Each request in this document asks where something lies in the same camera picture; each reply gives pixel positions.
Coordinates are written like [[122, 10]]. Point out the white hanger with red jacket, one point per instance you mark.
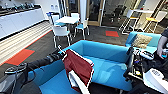
[[61, 50]]

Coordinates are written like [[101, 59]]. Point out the red varsity jacket white sleeves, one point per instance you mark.
[[78, 68]]

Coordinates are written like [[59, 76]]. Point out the blue white hand controller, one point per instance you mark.
[[166, 52]]

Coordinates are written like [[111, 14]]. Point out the white plastic chair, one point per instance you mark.
[[61, 33]]

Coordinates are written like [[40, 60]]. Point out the white square table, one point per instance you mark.
[[66, 20]]

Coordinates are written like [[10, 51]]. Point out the teal seat white chair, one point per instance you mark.
[[82, 28], [76, 16]]

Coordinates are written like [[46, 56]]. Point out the blue bin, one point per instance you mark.
[[50, 16]]

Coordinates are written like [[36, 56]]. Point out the blue sofa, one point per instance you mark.
[[106, 66]]

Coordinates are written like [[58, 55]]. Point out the wood framed glass door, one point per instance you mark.
[[71, 5], [94, 10]]

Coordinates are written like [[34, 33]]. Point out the white kitchen counter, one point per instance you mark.
[[18, 18]]

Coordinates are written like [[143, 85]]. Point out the glass office partition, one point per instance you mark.
[[116, 8]]

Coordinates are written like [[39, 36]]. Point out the patterned beige cushion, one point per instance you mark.
[[142, 40]]

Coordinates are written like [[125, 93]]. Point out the tall white bar table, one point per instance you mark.
[[141, 11]]

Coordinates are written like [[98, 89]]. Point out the white rounded device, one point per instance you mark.
[[156, 78]]

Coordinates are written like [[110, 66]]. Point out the yellow seat bar stool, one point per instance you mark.
[[155, 20]]

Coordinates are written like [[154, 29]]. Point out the person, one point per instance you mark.
[[164, 38]]

